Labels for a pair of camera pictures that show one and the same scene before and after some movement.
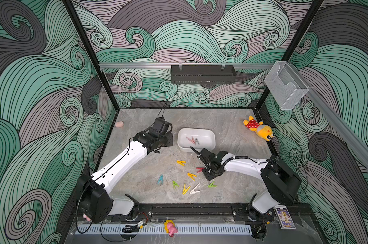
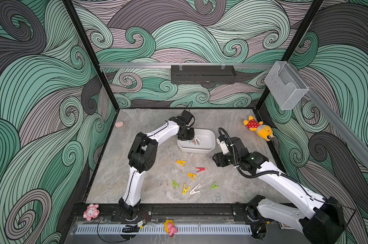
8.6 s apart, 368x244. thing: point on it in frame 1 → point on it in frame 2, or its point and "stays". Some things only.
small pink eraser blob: x=119 y=124 stays
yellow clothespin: x=181 y=162 stays
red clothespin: x=200 y=168 stays
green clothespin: x=174 y=184 stays
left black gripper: x=169 y=138 → x=191 y=130
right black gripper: x=208 y=177 → x=218 y=159
